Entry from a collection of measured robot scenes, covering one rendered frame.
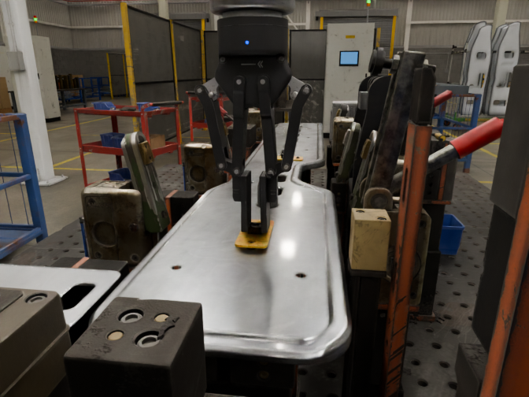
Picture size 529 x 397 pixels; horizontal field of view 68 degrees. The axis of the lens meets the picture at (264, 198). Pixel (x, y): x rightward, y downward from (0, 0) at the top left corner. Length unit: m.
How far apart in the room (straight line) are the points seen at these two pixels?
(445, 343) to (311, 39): 7.79
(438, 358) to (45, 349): 0.68
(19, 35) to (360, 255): 4.73
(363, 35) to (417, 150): 7.29
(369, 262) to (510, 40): 9.61
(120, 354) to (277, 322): 0.17
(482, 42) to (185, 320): 9.64
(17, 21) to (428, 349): 4.70
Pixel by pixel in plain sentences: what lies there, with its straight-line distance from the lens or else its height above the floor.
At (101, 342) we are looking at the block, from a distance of 0.20.
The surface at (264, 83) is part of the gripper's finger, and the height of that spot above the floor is 1.18.
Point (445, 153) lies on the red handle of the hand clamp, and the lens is 0.47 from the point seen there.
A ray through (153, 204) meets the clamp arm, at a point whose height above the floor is 1.02.
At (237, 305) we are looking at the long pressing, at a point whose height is 1.00.
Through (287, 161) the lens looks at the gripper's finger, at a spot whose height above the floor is 1.10.
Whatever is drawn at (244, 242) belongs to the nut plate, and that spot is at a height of 1.01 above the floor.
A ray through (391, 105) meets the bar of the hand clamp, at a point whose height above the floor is 1.16.
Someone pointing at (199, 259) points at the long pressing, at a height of 1.00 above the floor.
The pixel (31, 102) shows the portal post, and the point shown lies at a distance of 4.95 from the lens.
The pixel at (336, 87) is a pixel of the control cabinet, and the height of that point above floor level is 0.93.
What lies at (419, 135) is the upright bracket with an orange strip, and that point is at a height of 1.15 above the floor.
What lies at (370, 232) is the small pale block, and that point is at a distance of 0.38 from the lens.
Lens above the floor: 1.20
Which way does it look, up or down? 18 degrees down
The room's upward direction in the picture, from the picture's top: straight up
